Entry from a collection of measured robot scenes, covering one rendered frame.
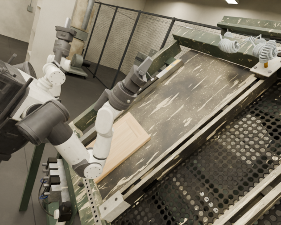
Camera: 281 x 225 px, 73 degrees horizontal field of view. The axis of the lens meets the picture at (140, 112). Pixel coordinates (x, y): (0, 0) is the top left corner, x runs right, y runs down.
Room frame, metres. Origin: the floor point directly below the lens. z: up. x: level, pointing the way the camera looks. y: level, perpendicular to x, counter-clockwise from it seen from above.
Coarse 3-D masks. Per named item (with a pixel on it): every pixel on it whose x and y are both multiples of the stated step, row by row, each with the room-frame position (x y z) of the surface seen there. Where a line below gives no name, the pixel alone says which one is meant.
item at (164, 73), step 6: (180, 60) 1.47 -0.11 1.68; (168, 66) 1.48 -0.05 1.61; (174, 66) 1.45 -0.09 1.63; (180, 66) 1.48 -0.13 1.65; (162, 72) 1.44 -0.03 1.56; (168, 72) 1.43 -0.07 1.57; (162, 78) 1.42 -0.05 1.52; (156, 84) 1.40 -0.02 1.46; (144, 90) 1.36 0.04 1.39; (150, 90) 1.39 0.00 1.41; (138, 96) 1.34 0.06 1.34; (132, 102) 1.33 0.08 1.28; (120, 114) 1.29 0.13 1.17; (114, 120) 1.27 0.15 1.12; (90, 132) 1.21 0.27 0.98; (96, 132) 1.22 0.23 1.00; (84, 138) 1.18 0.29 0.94; (90, 138) 1.20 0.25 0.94; (84, 144) 1.18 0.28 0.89
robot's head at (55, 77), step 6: (48, 66) 0.80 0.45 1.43; (54, 66) 0.83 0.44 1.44; (48, 72) 0.75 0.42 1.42; (54, 72) 0.74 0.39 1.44; (60, 72) 0.76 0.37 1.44; (42, 78) 0.76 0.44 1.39; (48, 78) 0.74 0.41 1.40; (54, 78) 0.74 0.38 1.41; (60, 78) 0.76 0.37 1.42; (48, 84) 0.76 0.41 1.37; (54, 84) 0.75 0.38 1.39; (60, 84) 0.77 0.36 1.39
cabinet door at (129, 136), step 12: (120, 120) 1.22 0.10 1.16; (132, 120) 1.18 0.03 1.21; (120, 132) 1.13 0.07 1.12; (132, 132) 1.09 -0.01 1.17; (144, 132) 1.06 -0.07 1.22; (120, 144) 1.05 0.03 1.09; (132, 144) 1.01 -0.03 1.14; (108, 156) 1.00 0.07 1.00; (120, 156) 0.97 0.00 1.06; (108, 168) 0.93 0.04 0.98; (96, 180) 0.89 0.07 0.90
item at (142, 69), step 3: (147, 60) 0.67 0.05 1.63; (150, 60) 0.67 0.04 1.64; (144, 63) 0.67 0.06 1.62; (147, 63) 0.67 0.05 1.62; (150, 63) 0.67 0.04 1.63; (141, 66) 0.67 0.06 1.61; (144, 66) 0.67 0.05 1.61; (147, 66) 0.67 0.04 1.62; (138, 69) 0.67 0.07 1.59; (141, 69) 0.67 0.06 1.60; (144, 69) 0.67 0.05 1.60; (147, 69) 0.68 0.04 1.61; (138, 72) 0.67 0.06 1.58; (141, 72) 0.67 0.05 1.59; (144, 72) 0.68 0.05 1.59
